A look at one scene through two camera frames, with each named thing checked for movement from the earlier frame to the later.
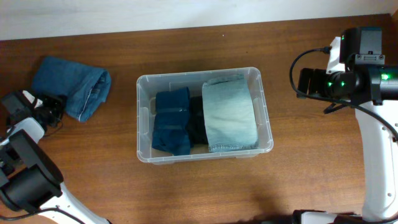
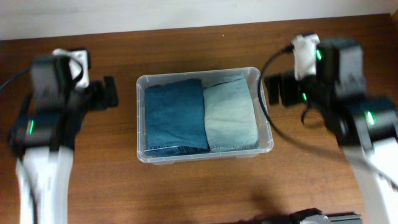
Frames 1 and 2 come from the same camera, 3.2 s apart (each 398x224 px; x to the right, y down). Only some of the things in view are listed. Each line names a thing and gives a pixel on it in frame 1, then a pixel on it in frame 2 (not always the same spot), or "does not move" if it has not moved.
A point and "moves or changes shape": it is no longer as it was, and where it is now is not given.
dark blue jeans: (83, 88) moves or changes shape
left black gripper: (50, 109) to (97, 94)
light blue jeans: (229, 114) does not move
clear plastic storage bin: (202, 116) does not move
